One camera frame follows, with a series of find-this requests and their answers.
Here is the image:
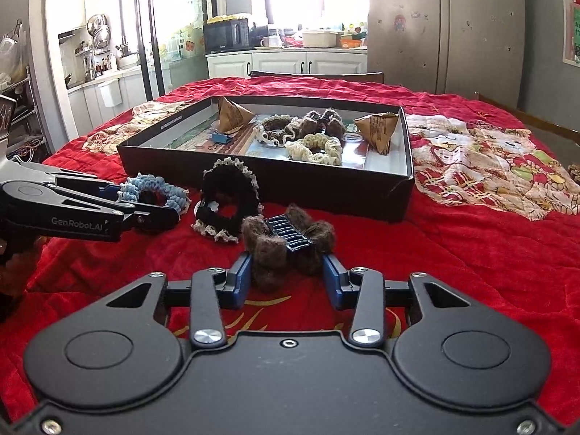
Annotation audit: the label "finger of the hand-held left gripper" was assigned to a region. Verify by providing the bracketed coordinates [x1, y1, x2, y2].
[54, 187, 181, 233]
[13, 159, 122, 201]

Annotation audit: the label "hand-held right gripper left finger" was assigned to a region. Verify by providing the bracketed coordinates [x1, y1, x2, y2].
[104, 254, 253, 349]

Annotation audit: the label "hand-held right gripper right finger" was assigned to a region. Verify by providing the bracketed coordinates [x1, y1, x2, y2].
[322, 254, 472, 349]

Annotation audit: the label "blue knitted scrunchie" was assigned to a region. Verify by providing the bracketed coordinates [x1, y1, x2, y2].
[118, 174, 191, 218]

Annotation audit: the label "brown furry hair clip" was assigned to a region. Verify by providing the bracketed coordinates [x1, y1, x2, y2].
[241, 204, 336, 293]
[297, 109, 345, 139]

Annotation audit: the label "black shallow box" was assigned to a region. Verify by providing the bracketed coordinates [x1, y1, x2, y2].
[117, 95, 415, 224]

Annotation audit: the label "cream knitted scrunchie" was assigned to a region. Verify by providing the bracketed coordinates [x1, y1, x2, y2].
[285, 133, 344, 166]

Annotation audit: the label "brown cream-trimmed scrunchie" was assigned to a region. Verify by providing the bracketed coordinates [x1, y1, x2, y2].
[256, 115, 302, 148]

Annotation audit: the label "gold pyramid packet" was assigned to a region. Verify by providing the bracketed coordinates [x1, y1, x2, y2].
[354, 111, 402, 155]

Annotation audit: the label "black lace-trimmed scrunchie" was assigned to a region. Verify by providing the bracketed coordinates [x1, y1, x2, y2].
[191, 156, 264, 243]

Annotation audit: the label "white trash bin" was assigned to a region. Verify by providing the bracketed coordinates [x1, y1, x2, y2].
[99, 79, 121, 107]

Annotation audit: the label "red printed blanket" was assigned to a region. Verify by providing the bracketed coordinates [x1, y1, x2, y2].
[0, 75, 580, 427]

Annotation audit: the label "brown pyramid packet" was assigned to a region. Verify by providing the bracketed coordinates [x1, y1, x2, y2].
[217, 96, 257, 134]

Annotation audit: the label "hanging metal pots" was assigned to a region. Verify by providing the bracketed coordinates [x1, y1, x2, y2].
[86, 13, 112, 48]

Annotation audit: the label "glass sliding door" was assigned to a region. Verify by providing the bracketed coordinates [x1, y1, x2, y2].
[117, 0, 166, 100]

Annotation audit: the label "black microwave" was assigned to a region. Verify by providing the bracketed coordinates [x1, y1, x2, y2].
[203, 18, 251, 53]

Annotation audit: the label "white kitchen cabinet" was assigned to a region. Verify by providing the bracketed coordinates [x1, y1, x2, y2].
[206, 47, 369, 80]

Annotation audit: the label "white basin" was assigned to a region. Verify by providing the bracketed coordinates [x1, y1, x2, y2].
[301, 29, 345, 48]

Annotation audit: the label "silver refrigerator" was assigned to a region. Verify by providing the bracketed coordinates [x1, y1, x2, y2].
[367, 0, 526, 96]

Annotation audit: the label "wire storage rack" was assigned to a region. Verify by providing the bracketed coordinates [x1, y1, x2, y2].
[0, 66, 50, 164]

